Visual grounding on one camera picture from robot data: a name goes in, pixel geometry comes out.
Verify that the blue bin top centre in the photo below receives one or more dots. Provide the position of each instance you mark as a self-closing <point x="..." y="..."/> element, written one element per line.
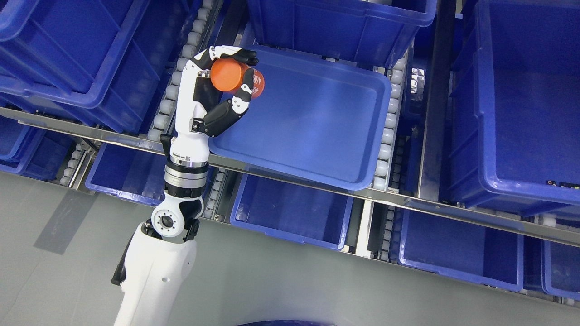
<point x="375" y="32"/>

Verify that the blue bin top left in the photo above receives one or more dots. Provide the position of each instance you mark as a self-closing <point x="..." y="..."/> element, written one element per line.
<point x="96" y="62"/>

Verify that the blue bin lower right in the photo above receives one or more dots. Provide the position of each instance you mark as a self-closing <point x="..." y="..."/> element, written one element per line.
<point x="457" y="249"/>

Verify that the shallow blue plastic tray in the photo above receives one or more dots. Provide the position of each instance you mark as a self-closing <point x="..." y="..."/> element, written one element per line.
<point x="315" y="120"/>

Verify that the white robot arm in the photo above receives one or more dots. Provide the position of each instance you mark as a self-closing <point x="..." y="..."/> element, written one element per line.
<point x="161" y="252"/>

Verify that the metal roller shelf frame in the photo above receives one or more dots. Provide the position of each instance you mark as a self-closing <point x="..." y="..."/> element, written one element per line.
<point x="411" y="171"/>

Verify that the large blue bin right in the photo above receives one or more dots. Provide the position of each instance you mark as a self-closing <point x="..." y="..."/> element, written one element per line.
<point x="516" y="108"/>

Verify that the blue bin far right bottom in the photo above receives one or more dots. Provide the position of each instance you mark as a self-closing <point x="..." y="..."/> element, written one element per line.
<point x="561" y="270"/>

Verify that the blue bin lower left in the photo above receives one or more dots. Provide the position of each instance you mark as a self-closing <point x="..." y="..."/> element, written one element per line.
<point x="131" y="175"/>

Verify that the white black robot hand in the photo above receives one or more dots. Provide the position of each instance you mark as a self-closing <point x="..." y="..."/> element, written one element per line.
<point x="194" y="124"/>

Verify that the blue bin lower centre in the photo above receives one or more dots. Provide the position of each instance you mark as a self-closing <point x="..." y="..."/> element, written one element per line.
<point x="291" y="212"/>

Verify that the orange cylindrical capacitor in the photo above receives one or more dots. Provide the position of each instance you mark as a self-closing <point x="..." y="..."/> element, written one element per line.
<point x="226" y="75"/>

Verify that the blue bin far left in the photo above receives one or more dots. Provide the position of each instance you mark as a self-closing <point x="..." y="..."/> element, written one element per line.
<point x="32" y="152"/>

